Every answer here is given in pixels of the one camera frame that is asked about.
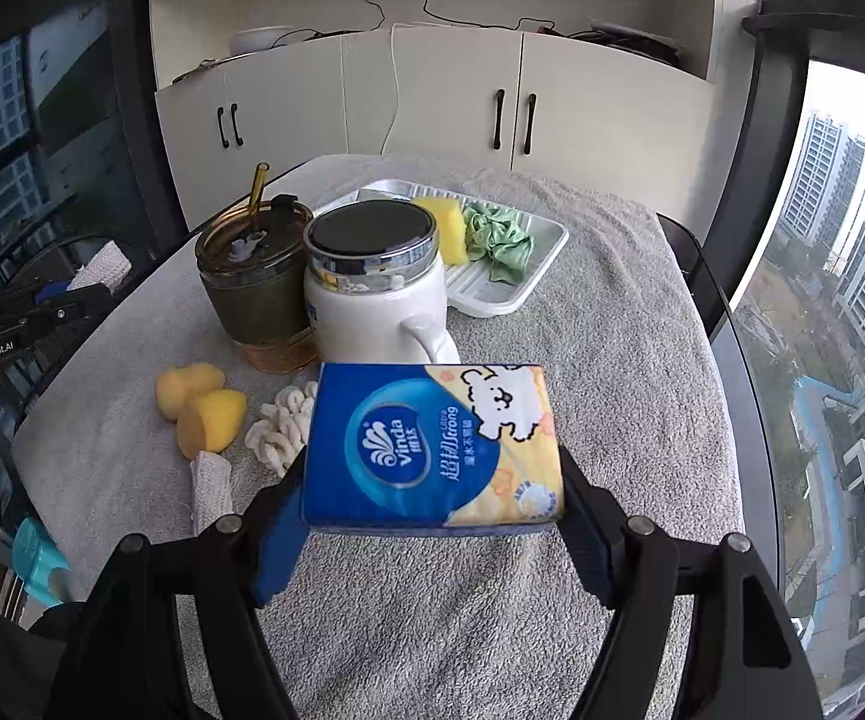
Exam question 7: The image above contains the cream spiral scrunchie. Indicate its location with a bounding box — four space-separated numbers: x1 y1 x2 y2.
244 381 321 476

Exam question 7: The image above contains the green scrunchie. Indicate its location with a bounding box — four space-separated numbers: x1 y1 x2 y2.
462 201 537 287

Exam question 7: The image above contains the blue tissue packet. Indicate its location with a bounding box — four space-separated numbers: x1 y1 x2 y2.
301 362 567 539

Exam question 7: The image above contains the grey towel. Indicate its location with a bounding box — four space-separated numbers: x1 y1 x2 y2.
12 154 746 720

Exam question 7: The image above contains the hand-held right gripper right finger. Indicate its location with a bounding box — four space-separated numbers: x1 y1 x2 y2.
556 446 827 720

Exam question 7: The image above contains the rectangular yellow sponge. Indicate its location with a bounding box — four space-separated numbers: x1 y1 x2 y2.
411 195 471 268

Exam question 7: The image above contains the white plastic tray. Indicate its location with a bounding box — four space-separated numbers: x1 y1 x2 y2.
312 178 570 317

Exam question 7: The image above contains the black window frame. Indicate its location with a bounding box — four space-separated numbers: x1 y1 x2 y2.
706 0 861 342

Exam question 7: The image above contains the amber glass cup with straw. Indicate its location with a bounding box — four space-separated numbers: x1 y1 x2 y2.
194 161 321 375

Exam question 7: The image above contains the white cable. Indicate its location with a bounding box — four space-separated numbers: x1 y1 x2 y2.
379 22 404 159

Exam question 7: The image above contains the teal plastic object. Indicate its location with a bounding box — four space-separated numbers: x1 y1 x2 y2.
13 517 77 608

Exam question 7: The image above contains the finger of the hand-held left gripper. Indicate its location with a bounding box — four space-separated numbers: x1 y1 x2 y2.
0 280 115 346

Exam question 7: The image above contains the white cabinet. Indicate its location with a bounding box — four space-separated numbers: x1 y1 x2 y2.
143 0 726 241

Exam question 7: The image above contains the white mug with chrome lid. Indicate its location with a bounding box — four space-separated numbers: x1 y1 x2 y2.
303 199 462 369

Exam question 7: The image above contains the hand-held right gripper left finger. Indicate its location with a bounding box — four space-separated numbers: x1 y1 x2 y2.
42 457 315 720

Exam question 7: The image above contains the black cable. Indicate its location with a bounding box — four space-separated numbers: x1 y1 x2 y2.
282 0 591 42

